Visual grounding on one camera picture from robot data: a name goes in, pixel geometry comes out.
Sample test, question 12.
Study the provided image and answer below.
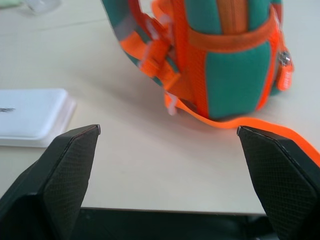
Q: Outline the clear plastic container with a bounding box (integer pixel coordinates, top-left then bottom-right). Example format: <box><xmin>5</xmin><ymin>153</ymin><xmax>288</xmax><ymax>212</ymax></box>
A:
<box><xmin>19</xmin><ymin>0</ymin><xmax>66</xmax><ymax>16</ymax></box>

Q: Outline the white box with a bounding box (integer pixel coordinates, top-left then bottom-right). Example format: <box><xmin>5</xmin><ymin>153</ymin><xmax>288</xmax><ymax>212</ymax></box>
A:
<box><xmin>0</xmin><ymin>88</ymin><xmax>77</xmax><ymax>149</ymax></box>

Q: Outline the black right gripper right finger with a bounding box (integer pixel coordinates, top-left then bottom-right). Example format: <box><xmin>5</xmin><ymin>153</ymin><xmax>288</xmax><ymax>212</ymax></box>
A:
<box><xmin>236</xmin><ymin>125</ymin><xmax>320</xmax><ymax>240</ymax></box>

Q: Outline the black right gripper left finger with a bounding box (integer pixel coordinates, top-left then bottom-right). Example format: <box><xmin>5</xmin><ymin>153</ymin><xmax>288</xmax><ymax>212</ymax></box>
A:
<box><xmin>0</xmin><ymin>124</ymin><xmax>102</xmax><ymax>240</ymax></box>

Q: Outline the green and orange backpack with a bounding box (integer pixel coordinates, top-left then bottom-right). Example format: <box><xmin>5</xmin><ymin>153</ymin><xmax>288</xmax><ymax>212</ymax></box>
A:
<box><xmin>100</xmin><ymin>0</ymin><xmax>320</xmax><ymax>168</ymax></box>

